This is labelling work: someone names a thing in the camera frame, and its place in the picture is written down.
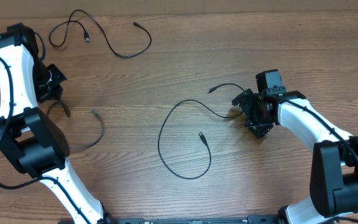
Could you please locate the black thick cable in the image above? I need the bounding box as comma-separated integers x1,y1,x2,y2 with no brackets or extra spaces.
157,82,247,180

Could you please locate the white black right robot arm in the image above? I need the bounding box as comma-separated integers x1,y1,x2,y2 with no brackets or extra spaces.
232,70,358,223

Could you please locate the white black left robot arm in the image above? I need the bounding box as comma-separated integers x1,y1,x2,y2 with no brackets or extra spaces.
0,23,116,223

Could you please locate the black USB-A cable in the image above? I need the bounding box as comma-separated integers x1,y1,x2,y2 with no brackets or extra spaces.
48,9,153,59

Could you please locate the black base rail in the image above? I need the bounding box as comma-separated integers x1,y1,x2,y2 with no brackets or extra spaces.
57,213,291,224

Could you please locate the black thin cable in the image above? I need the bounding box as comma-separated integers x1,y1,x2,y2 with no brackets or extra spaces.
45,100,106,152

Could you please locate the brown cardboard back board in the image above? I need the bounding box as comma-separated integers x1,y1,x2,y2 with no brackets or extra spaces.
0,0,358,19

